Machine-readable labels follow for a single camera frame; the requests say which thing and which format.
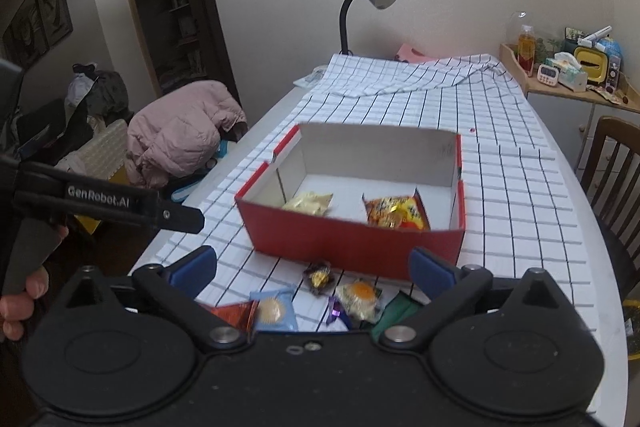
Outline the green snack packet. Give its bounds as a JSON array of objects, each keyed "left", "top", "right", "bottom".
[{"left": 370, "top": 291, "right": 425, "bottom": 345}]

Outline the red brown triangular snack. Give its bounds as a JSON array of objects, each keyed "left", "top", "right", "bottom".
[{"left": 204, "top": 300, "right": 258, "bottom": 335}]

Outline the red yellow snack bag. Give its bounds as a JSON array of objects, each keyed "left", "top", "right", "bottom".
[{"left": 362, "top": 191, "right": 431, "bottom": 231}]

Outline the egg yolk pastry packet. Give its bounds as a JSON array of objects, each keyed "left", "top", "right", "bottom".
[{"left": 335, "top": 280, "right": 382, "bottom": 323}]

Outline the light blue biscuit packet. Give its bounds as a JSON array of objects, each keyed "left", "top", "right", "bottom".
[{"left": 250, "top": 287, "right": 298, "bottom": 333}]

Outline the purple candy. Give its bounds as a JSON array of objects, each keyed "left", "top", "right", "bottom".
[{"left": 326, "top": 296, "right": 352, "bottom": 329}]

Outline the pale yellow snack packet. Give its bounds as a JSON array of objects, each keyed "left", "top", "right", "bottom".
[{"left": 282, "top": 192, "right": 333, "bottom": 217}]

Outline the person's left hand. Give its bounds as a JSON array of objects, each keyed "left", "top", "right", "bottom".
[{"left": 0, "top": 221, "right": 68, "bottom": 341}]

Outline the red cardboard box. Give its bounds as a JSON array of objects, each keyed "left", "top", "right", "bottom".
[{"left": 235, "top": 122, "right": 465, "bottom": 280}]

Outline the pink puffer jacket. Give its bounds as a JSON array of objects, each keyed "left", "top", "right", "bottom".
[{"left": 125, "top": 80, "right": 248, "bottom": 190}]

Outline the wooden chair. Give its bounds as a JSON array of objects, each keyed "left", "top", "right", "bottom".
[{"left": 580, "top": 116, "right": 640, "bottom": 299}]

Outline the wooden corner cabinet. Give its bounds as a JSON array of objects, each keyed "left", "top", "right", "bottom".
[{"left": 499, "top": 44, "right": 639, "bottom": 171}]

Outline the white digital timer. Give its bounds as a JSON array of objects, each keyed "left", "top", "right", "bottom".
[{"left": 536, "top": 64, "right": 560, "bottom": 87}]

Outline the tissue box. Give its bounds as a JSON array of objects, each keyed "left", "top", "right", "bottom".
[{"left": 553, "top": 52, "right": 588, "bottom": 92}]

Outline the orange drink bottle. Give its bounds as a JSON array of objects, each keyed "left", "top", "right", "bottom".
[{"left": 516, "top": 25, "right": 536, "bottom": 76}]

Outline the dark bookshelf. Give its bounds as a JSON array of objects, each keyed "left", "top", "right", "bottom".
[{"left": 128, "top": 0, "right": 240, "bottom": 98}]

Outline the dark wall picture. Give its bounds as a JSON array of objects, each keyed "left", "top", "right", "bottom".
[{"left": 2, "top": 0, "right": 74, "bottom": 70}]

